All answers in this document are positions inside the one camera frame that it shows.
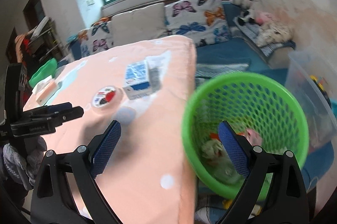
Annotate white tissue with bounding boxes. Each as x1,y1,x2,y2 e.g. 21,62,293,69
201,139,224,161

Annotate grey gloved left hand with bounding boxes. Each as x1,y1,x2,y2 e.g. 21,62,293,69
2,136,47,191

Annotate small pink white box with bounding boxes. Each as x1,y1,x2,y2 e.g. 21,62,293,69
33,76,61,106

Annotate green plastic bag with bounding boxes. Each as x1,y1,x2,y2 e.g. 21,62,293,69
29,58,58,88

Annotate round foil yogurt lid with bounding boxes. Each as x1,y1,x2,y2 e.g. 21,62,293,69
91,85,123,112

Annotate butterfly print cushion left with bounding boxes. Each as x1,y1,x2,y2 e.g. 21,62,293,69
78,18,114,57

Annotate butterfly print cushion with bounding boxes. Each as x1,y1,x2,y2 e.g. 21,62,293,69
164,0,231,47
78,18,114,57

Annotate green perforated plastic basket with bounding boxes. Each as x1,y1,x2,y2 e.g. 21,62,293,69
181,71,310,201

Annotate red snack wrapper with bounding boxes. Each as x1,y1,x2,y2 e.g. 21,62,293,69
210,133,220,140

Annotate blue white milk carton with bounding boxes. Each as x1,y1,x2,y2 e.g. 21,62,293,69
122,60,160,100

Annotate peach pink table cloth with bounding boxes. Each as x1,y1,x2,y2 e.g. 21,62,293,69
23,35,198,224

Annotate clear plastic storage bin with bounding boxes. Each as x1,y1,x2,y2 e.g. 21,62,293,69
285,50,336,149

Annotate plain beige cushion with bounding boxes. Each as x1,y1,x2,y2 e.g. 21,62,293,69
111,3,167,47

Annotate blue sofa seat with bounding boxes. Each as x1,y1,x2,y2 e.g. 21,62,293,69
196,1,335,193

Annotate cream patterned crumpled cloth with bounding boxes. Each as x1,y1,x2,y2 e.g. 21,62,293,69
255,20,294,47

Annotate pink plush toy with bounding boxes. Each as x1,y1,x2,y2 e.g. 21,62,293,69
255,11,276,25

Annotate butterfly print cushion centre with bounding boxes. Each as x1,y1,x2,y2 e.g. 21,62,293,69
164,0,231,47

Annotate black white cow plush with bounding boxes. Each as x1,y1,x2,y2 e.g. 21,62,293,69
230,0,256,26

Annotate white wall socket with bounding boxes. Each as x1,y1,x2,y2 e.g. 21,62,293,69
86,0,95,6

